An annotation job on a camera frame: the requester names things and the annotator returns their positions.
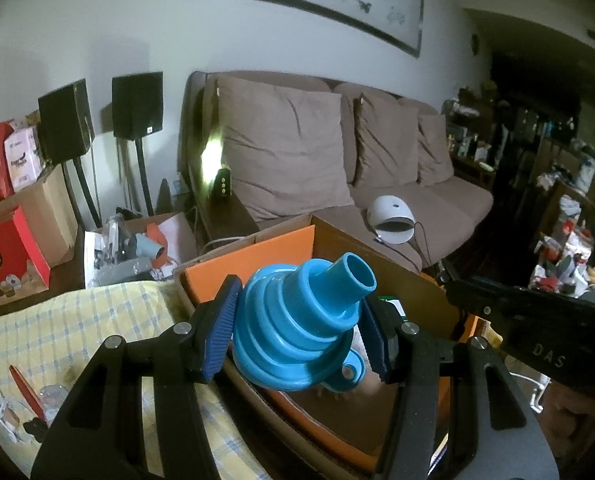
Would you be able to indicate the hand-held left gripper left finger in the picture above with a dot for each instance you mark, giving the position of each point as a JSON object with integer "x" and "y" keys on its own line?
{"x": 222, "y": 330}

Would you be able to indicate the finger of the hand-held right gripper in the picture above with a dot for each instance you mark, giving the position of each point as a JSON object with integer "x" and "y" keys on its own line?
{"x": 470, "y": 290}

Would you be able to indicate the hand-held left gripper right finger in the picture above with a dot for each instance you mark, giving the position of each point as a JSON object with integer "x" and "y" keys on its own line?
{"x": 376, "y": 340}

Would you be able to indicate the green cardboard packet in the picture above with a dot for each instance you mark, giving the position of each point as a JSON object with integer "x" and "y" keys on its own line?
{"x": 395, "y": 307}

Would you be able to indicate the blue collapsible funnel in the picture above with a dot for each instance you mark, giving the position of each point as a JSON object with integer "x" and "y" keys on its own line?
{"x": 297, "y": 325}

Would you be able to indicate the cardboard box with orange lining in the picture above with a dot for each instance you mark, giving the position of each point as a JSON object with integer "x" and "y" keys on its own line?
{"x": 287, "y": 250}

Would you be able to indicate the brown sofa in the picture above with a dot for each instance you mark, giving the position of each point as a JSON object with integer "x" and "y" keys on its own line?
{"x": 452, "y": 210}

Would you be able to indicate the white dome lamp device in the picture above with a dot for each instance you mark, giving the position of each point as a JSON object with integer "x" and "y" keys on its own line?
{"x": 390, "y": 210}

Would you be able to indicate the open box of clutter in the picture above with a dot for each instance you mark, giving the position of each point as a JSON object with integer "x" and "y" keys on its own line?
{"x": 127, "y": 255}

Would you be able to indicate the small brown cushion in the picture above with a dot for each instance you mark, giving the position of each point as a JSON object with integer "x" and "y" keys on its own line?
{"x": 435, "y": 150}

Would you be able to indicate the black power unit with light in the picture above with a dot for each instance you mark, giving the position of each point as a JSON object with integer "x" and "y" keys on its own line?
{"x": 221, "y": 182}

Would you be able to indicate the dark cluttered shelf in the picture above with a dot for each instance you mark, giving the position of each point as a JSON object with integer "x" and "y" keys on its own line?
{"x": 542, "y": 160}

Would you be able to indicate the medium brown cushion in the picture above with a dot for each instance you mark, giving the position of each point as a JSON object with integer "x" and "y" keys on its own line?
{"x": 387, "y": 140}

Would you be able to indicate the black speaker stand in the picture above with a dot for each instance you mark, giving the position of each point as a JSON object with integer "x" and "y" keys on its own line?
{"x": 84, "y": 190}
{"x": 145, "y": 175}

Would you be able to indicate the large brown cushion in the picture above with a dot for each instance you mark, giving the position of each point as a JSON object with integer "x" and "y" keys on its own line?
{"x": 282, "y": 150}

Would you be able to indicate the plain brown cardboard box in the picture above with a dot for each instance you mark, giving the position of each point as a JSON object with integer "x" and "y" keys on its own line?
{"x": 52, "y": 210}

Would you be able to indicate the red gift box lower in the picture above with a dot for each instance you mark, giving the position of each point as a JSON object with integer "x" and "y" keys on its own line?
{"x": 7, "y": 255}

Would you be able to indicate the black speaker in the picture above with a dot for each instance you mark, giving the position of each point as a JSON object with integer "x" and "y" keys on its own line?
{"x": 64, "y": 120}
{"x": 137, "y": 105}

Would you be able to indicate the pink and white box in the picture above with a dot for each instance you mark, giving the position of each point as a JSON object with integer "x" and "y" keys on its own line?
{"x": 24, "y": 160}

